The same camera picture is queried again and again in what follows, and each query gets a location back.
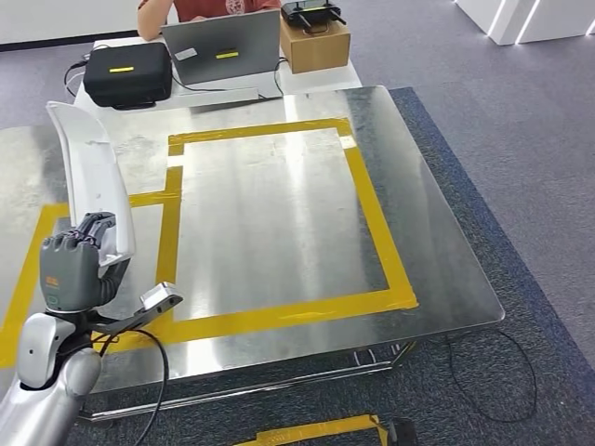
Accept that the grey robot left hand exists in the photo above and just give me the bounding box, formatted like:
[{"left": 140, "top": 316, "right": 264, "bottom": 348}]
[{"left": 39, "top": 212, "right": 131, "bottom": 315}]

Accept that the white curved plastic part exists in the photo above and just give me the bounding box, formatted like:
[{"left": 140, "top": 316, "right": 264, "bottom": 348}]
[{"left": 45, "top": 101, "right": 137, "bottom": 269}]

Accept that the steel workbench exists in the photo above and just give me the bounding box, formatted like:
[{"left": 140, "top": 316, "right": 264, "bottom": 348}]
[{"left": 0, "top": 85, "right": 506, "bottom": 426}]

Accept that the yellow tape on workbench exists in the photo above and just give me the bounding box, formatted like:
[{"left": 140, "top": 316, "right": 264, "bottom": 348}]
[{"left": 0, "top": 118, "right": 420, "bottom": 371}]

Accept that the black carry case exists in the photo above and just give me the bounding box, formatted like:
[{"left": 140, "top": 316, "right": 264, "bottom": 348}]
[{"left": 82, "top": 41, "right": 174, "bottom": 111}]

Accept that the grey laptop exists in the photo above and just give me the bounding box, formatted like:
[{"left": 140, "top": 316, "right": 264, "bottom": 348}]
[{"left": 161, "top": 8, "right": 282, "bottom": 87}]

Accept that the seated person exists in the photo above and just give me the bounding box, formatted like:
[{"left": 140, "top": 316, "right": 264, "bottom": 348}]
[{"left": 137, "top": 0, "right": 282, "bottom": 43}]

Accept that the yellow floor tape square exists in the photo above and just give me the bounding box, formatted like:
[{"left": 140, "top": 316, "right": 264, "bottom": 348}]
[{"left": 236, "top": 413, "right": 390, "bottom": 446}]

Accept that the cardboard box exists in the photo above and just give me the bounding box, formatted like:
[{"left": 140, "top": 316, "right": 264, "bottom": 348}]
[{"left": 279, "top": 17, "right": 352, "bottom": 75}]

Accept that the black router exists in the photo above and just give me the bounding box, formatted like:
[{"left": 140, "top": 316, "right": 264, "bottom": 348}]
[{"left": 280, "top": 0, "right": 347, "bottom": 30}]

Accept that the black robot right foot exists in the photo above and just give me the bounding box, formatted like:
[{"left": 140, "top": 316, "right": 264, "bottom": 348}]
[{"left": 388, "top": 418, "right": 420, "bottom": 446}]

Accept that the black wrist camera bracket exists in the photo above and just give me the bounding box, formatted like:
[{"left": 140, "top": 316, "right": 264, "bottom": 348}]
[{"left": 85, "top": 295, "right": 184, "bottom": 338}]

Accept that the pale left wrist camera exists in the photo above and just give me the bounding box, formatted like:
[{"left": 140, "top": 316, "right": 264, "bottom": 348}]
[{"left": 139, "top": 282, "right": 183, "bottom": 314}]

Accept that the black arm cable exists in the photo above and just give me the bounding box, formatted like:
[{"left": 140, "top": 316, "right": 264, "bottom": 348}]
[{"left": 92, "top": 329, "right": 170, "bottom": 446}]

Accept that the black desk cable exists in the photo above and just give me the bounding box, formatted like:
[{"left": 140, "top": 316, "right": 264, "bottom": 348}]
[
  {"left": 63, "top": 57, "right": 90, "bottom": 99},
  {"left": 273, "top": 56, "right": 290, "bottom": 99}
]

